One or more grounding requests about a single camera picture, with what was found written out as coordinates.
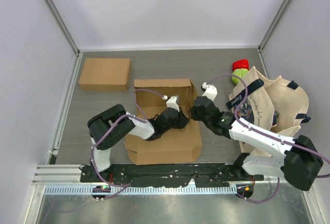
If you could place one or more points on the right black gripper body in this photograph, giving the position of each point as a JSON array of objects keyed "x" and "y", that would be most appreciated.
[{"x": 195, "y": 115}]

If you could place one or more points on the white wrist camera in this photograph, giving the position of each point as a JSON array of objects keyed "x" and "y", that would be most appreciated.
[
  {"x": 209, "y": 91},
  {"x": 172, "y": 102}
]

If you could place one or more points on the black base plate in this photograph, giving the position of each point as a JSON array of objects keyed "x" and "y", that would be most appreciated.
[{"x": 176, "y": 175}]

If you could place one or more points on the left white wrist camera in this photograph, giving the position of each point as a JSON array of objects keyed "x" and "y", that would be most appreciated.
[{"x": 172, "y": 102}]

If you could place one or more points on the green toy cabbage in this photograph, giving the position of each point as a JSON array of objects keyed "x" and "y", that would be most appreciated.
[{"x": 237, "y": 78}]

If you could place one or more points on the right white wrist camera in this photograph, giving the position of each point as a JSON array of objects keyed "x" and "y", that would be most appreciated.
[{"x": 209, "y": 91}]

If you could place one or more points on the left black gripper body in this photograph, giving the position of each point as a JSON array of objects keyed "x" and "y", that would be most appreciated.
[{"x": 178, "y": 124}]

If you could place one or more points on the white slotted cable duct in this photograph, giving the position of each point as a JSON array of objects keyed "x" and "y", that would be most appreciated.
[{"x": 99, "y": 190}]

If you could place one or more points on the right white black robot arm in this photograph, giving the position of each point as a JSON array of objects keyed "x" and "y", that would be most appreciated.
[{"x": 294, "y": 159}]

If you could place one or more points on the brown cardboard box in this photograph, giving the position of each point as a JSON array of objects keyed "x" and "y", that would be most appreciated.
[
  {"x": 176, "y": 145},
  {"x": 105, "y": 74}
]

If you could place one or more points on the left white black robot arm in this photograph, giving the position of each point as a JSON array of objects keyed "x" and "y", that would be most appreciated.
[{"x": 109, "y": 127}]

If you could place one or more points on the red toy pepper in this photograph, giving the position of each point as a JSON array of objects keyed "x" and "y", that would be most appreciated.
[{"x": 241, "y": 64}]

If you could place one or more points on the beige tote bag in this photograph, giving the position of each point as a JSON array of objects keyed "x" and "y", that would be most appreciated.
[{"x": 276, "y": 105}]

